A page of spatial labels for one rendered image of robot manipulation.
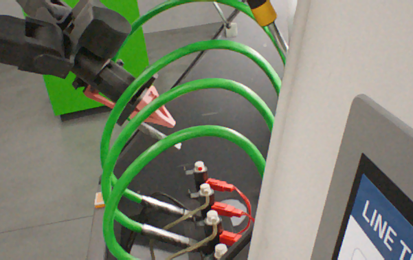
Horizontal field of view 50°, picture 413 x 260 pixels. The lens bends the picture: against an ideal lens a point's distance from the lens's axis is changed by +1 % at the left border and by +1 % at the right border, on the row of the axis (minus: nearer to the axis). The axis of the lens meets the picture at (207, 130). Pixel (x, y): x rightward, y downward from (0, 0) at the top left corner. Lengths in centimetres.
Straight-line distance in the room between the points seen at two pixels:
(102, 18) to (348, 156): 52
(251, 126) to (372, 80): 91
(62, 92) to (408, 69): 403
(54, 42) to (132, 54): 341
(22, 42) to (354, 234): 57
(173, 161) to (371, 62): 95
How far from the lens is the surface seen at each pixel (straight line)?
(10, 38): 72
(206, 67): 108
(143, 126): 91
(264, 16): 41
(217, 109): 112
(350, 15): 29
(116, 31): 71
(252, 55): 67
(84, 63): 75
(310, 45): 34
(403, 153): 23
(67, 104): 424
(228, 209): 75
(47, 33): 74
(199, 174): 82
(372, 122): 25
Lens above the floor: 154
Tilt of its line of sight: 26 degrees down
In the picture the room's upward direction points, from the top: 8 degrees counter-clockwise
